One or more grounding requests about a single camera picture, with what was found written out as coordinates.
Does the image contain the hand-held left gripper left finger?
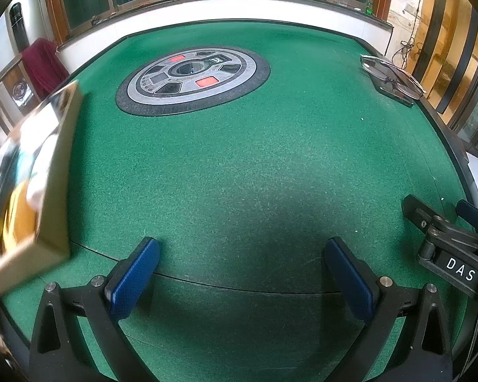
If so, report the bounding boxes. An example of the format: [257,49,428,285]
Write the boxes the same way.
[29,237,161,382]

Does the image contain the yellow snack packet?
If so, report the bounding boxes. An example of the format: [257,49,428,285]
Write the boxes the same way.
[2,179,44,247]

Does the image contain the gold and black cabinet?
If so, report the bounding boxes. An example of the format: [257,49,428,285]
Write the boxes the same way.
[406,0,478,156]

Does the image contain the cardboard box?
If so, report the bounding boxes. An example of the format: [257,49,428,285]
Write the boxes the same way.
[0,80,84,299]

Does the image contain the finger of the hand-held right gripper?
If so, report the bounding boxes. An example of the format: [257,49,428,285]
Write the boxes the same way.
[456,200,478,235]
[402,194,478,248]

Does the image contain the wooden chair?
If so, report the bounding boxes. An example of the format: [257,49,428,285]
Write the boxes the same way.
[0,53,44,128]

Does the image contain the maroon cloth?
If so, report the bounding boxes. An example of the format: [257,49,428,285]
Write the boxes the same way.
[22,38,68,100]

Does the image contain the white standing air conditioner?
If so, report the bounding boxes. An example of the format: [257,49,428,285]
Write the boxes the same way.
[6,0,44,54]

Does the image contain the round table control panel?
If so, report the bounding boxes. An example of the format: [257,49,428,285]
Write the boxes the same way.
[115,46,271,117]

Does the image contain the tangled wall cables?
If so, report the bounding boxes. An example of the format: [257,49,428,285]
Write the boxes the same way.
[398,36,419,68]

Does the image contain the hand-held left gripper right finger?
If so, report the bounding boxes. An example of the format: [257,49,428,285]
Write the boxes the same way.
[322,237,455,382]

